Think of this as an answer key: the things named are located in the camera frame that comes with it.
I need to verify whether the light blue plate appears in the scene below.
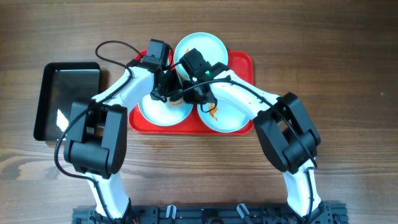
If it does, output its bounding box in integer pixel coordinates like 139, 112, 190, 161
197, 100, 250, 133
174, 32, 229, 75
138, 95, 193, 126

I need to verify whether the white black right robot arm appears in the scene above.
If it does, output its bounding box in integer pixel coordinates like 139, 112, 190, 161
182, 65, 321, 220

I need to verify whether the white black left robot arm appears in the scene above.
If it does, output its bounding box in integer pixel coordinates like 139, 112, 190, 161
61, 60, 173, 223

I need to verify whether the red plastic tray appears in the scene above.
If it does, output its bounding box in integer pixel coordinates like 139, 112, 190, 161
128, 51, 254, 136

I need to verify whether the black plastic tray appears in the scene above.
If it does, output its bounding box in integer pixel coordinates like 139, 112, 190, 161
34, 62, 101, 141

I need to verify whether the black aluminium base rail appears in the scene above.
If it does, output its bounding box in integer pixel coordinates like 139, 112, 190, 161
72, 202, 349, 224

